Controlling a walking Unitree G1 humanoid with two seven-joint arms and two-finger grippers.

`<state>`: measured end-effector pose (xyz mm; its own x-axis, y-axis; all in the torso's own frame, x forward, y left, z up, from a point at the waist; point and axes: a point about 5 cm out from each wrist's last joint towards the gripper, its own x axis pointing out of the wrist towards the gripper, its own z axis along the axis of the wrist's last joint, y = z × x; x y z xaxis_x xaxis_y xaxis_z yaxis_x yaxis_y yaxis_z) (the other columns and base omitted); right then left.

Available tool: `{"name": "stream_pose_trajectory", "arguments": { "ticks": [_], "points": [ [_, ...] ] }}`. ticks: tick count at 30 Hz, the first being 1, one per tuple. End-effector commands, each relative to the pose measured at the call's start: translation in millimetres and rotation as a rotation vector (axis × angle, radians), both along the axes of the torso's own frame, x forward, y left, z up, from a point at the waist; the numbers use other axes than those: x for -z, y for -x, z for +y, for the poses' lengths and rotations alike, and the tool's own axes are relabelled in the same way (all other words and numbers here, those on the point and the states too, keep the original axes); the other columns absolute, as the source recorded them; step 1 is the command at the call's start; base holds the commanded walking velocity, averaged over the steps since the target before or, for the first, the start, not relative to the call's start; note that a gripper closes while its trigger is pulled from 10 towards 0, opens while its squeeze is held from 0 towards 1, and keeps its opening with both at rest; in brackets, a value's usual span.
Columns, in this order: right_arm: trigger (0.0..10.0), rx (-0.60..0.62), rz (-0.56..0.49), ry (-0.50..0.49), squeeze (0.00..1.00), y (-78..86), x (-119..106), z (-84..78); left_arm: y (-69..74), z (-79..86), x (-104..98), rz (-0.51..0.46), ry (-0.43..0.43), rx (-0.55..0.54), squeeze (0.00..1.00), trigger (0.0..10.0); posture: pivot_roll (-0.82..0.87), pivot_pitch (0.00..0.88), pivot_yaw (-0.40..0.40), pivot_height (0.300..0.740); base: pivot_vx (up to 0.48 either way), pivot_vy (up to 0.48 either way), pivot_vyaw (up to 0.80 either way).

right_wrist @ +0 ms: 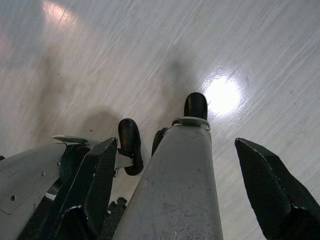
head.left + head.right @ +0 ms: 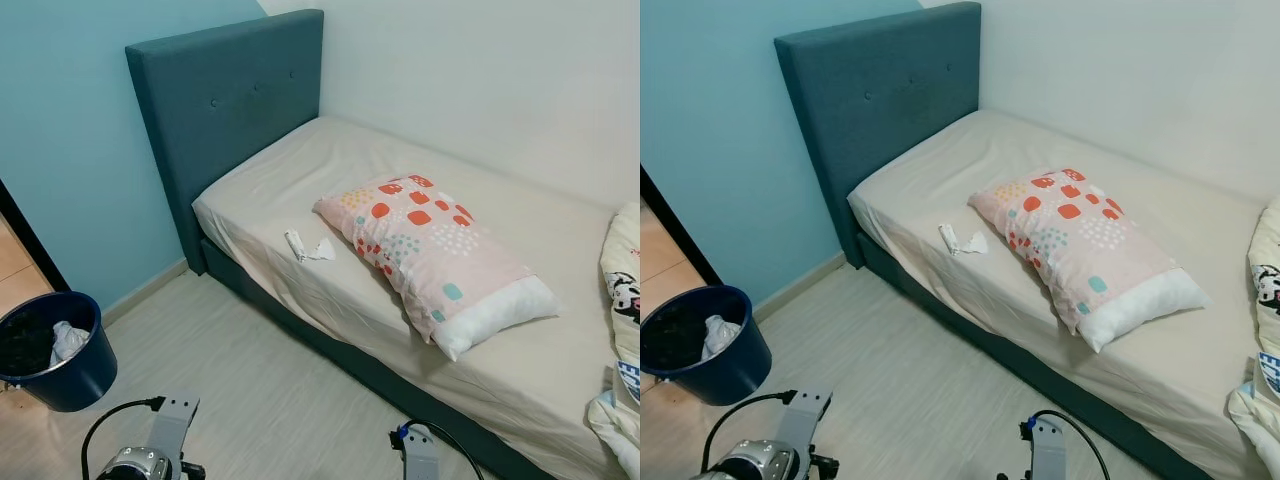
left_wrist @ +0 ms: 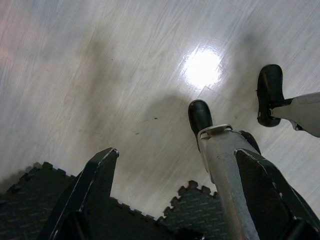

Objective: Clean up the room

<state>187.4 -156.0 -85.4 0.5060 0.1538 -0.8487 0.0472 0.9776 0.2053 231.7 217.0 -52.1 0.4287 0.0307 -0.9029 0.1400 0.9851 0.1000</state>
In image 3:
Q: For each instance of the black robot left foot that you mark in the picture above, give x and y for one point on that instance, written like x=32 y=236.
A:
x=200 y=115

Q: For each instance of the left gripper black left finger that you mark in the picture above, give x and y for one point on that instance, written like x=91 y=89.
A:
x=95 y=180

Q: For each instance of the black foam puzzle mat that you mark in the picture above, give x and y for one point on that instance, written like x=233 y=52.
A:
x=25 y=205
x=195 y=212

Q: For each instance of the silver robot right leg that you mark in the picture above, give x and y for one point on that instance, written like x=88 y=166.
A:
x=305 y=110

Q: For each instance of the black robot foot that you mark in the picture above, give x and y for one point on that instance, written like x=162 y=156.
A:
x=200 y=115
x=268 y=82

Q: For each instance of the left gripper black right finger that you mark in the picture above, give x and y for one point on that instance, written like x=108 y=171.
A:
x=265 y=195

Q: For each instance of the black robot right foot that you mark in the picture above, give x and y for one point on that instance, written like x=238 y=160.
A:
x=268 y=82

